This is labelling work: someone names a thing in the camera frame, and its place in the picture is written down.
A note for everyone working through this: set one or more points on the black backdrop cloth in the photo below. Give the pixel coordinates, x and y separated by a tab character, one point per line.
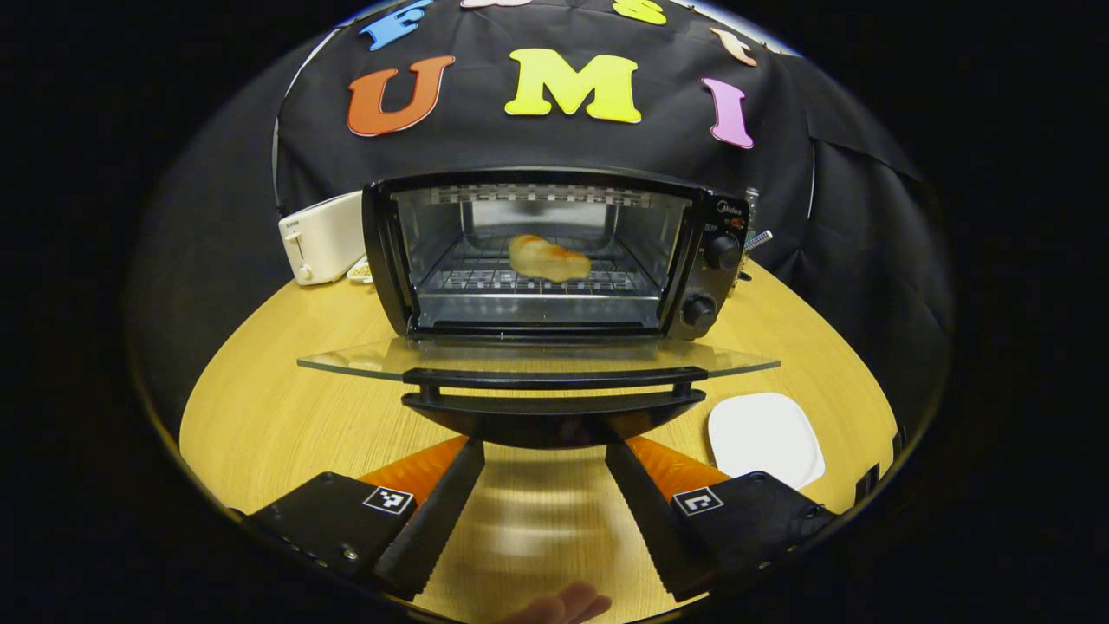
866	260

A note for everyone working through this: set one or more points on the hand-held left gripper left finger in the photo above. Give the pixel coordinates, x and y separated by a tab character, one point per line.
433	520

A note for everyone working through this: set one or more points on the white toaster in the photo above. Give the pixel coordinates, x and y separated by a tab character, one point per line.
325	238

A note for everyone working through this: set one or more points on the golden croissant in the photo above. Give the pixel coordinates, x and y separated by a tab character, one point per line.
546	258

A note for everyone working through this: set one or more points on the black electric oven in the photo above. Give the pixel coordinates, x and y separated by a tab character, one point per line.
719	286

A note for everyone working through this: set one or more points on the white divided snack tray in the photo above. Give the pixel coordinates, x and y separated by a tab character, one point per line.
359	273

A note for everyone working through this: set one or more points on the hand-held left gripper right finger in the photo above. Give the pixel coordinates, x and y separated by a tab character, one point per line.
654	520

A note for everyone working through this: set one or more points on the white square plate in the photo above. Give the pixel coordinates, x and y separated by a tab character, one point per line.
762	438

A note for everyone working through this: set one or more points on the clear green-label water bottle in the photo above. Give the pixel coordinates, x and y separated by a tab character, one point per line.
752	208

